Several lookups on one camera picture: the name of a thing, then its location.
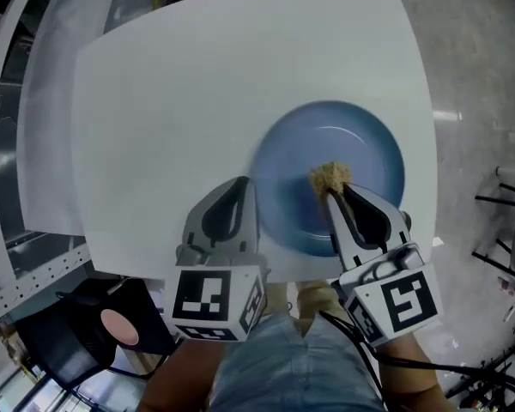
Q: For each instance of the white low platform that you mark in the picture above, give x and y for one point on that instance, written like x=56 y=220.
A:
x=47 y=122

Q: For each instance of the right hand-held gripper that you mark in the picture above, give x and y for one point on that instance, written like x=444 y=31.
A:
x=407 y=301

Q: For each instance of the person's blue denim clothing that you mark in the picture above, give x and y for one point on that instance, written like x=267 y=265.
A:
x=292 y=367

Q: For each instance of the white metal shelf rack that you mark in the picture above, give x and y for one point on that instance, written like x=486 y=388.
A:
x=26 y=290

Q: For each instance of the person's left forearm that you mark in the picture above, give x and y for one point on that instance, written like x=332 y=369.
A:
x=176 y=384

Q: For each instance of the person's right forearm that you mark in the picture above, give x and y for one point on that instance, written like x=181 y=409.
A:
x=412 y=389

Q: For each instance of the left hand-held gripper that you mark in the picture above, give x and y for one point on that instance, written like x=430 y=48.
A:
x=201 y=294

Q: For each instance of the white table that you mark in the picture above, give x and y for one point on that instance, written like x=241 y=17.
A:
x=176 y=122

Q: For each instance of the black bag with pink disc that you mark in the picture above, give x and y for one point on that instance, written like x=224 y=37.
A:
x=68 y=350

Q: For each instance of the big blue plate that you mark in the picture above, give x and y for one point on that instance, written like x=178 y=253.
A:
x=326 y=144

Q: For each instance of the tan fibrous scrubber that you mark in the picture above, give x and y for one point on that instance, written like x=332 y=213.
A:
x=330 y=176

